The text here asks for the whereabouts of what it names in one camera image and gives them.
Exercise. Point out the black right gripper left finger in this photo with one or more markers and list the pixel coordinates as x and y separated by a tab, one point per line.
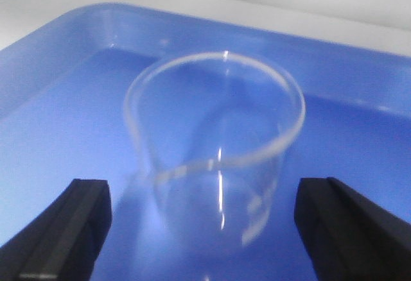
65	240

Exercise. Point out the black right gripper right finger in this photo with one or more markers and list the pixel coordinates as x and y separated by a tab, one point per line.
347	236

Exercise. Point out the clear glass beaker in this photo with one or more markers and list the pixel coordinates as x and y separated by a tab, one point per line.
211	130

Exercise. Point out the blue plastic tray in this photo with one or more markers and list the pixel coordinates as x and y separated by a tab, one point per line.
62	118

